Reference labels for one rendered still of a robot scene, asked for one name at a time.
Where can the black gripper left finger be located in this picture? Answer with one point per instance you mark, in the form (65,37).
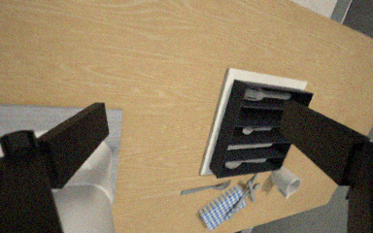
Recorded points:
(27,204)

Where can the grey mug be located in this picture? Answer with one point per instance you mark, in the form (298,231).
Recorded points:
(287,181)

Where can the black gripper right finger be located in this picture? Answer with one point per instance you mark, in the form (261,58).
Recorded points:
(342,153)

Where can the blue and white checkered towel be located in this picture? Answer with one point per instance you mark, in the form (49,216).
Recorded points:
(222,208)

